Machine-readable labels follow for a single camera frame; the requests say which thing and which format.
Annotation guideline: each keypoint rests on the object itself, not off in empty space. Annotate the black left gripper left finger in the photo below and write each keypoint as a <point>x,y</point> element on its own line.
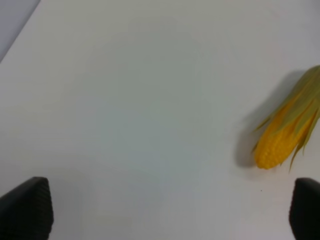
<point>26,212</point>

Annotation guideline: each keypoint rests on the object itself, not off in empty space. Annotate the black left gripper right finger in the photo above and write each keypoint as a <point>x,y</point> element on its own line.
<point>304,213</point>

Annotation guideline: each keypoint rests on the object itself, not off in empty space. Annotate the corn cob with husk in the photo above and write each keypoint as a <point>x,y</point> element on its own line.
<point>291,124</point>

